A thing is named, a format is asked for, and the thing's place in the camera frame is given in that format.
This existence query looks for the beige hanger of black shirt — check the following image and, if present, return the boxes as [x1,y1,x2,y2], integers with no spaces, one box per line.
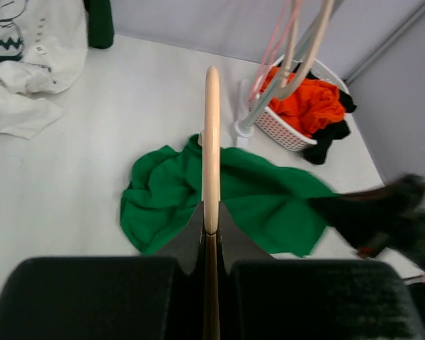
[274,0,343,100]

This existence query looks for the white perforated basket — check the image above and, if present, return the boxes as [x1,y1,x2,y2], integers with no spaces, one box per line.
[256,60,350,152]

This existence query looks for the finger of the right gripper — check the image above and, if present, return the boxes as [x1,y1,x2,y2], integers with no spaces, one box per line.
[307,174,425,269]

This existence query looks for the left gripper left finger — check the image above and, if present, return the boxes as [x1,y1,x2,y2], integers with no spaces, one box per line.
[0,205,205,339]

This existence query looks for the metal clothes rack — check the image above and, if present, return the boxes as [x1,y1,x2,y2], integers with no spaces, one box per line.
[233,0,344,148]

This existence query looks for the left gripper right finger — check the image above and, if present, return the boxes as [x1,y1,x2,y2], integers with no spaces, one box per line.
[218,205,425,339]

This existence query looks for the beige hanger of green shirt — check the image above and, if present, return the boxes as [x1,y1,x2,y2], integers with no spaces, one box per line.
[201,66,220,235]

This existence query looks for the green t shirt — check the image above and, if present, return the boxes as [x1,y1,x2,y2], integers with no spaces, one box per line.
[120,135,336,257]

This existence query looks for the black t shirt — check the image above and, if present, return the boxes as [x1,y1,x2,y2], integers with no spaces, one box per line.
[302,72,357,165]

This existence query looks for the orange t shirt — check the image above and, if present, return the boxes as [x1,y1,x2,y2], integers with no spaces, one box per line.
[268,79,346,137]

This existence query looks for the white green raglan shirt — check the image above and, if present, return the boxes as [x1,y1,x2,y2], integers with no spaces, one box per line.
[0,0,114,140]

